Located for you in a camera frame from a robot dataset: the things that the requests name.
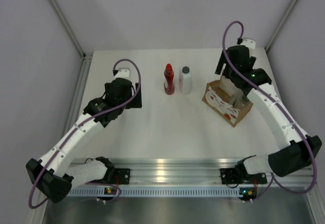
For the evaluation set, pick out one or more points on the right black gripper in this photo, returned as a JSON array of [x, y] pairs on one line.
[[223, 61]]

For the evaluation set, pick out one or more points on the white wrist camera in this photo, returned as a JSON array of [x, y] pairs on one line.
[[247, 42], [122, 73]]

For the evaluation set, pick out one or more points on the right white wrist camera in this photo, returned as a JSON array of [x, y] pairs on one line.
[[247, 42]]

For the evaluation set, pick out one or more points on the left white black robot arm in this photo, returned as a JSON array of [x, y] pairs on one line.
[[52, 175]]

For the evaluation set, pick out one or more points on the red curvy bottle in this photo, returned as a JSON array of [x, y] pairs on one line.
[[169, 80]]

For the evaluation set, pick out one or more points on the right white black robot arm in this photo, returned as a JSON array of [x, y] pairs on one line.
[[295, 147]]

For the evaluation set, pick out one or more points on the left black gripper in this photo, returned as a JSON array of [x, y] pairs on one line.
[[135, 102]]

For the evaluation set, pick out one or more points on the aluminium mounting rail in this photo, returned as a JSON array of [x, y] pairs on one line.
[[175, 172]]

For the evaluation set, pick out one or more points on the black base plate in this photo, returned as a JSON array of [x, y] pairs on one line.
[[235, 176], [121, 176]]

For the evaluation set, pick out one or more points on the jute watermelon canvas bag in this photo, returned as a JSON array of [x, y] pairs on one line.
[[227, 100]]

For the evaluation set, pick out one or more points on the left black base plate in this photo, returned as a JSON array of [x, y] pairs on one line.
[[121, 176]]

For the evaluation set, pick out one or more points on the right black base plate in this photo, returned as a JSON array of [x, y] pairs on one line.
[[235, 176]]

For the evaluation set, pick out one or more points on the right aluminium frame post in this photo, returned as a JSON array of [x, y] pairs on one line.
[[289, 8]]

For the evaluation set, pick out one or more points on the aluminium frame post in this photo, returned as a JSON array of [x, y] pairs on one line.
[[289, 8], [68, 30]]

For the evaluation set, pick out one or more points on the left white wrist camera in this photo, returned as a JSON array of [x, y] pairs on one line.
[[122, 73]]

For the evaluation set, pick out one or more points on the white bottle grey cap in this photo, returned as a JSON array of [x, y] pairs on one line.
[[185, 80]]

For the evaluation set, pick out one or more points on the left aluminium frame post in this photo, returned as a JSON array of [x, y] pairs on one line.
[[68, 30]]

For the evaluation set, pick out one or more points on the slotted cable duct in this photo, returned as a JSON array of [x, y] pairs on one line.
[[126, 191]]

